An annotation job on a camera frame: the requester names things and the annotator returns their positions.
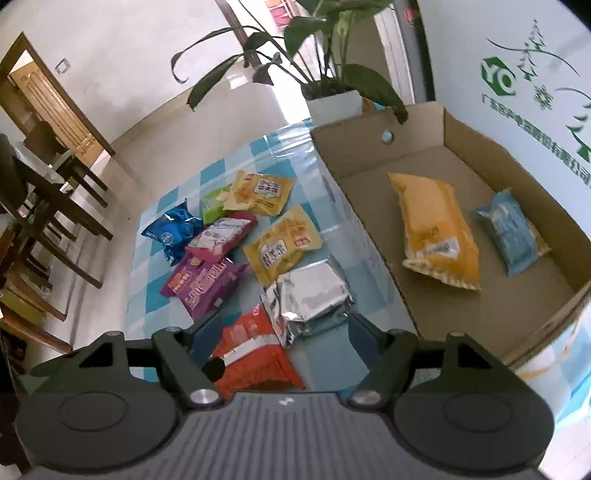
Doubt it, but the red snack packet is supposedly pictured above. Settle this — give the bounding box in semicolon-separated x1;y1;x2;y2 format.
212;304;305;400

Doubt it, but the dark blue snack bag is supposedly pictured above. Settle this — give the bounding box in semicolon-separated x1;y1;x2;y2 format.
141;199;204;266

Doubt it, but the orange snack bag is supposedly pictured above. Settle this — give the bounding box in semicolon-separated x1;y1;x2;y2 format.
389;173;481;291

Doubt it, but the light blue snack packet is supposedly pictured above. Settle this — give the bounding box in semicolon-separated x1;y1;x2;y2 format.
474;189;551;276

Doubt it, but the blue checkered tablecloth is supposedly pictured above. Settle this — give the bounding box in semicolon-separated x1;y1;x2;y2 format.
125;122;412;391

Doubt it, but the purple snack packet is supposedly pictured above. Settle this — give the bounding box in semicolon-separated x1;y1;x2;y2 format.
159;253;246;324

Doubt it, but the silver foil snack packet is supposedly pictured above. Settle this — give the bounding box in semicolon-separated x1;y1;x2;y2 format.
260;256;355;348

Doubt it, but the pink snack packet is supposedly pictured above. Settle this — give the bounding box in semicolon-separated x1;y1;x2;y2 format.
185;212;259;263

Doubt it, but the yellow snack packet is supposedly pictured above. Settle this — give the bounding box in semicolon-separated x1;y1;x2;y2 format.
223;170;294;217
243;205;322;288

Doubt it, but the cardboard box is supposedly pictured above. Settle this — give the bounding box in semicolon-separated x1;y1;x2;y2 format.
309;101;591;370

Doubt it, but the green snack packet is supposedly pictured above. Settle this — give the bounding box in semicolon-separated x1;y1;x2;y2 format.
199;185;231;226

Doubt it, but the wooden dining table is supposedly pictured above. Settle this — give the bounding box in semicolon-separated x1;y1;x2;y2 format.
1;134;113;289

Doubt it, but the white plant pot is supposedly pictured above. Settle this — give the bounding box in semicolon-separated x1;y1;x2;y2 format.
307;91;363;127

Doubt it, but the wooden dining chair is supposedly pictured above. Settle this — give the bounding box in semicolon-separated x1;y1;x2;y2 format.
24;121;108;208

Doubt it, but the wooden door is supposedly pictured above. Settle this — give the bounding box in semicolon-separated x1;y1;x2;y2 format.
1;33;115;167

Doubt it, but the green potted plant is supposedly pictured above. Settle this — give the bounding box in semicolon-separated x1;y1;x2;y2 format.
186;1;409;124

